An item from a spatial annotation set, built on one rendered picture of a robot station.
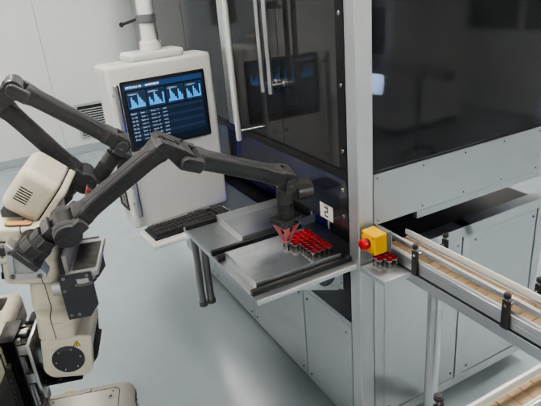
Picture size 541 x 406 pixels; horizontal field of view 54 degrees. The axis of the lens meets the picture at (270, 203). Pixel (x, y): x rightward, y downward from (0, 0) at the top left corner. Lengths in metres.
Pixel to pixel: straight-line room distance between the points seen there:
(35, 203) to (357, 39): 1.07
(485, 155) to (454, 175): 0.16
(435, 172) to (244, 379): 1.44
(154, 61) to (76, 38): 4.57
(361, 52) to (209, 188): 1.26
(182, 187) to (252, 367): 1.00
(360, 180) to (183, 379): 1.55
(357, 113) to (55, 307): 1.16
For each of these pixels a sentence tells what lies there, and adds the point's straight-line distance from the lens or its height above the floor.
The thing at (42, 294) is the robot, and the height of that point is 0.96.
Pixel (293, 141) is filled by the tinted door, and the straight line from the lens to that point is 2.10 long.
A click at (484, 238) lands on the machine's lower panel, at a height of 0.79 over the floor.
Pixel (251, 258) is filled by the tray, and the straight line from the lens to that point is 1.99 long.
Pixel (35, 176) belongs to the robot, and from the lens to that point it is 1.69.
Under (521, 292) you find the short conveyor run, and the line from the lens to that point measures 1.69.
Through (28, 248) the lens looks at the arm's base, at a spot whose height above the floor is 1.21.
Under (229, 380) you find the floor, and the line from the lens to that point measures 2.82.
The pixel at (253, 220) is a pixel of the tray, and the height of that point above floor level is 0.88.
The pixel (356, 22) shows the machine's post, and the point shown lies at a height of 1.70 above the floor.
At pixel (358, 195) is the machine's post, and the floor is 1.15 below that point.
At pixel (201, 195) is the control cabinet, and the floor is 0.87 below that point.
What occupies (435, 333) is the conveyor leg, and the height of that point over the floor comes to 0.66.
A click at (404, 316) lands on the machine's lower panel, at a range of 2.19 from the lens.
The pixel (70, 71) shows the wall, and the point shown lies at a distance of 7.00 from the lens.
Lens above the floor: 1.83
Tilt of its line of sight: 23 degrees down
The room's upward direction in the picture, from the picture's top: 5 degrees counter-clockwise
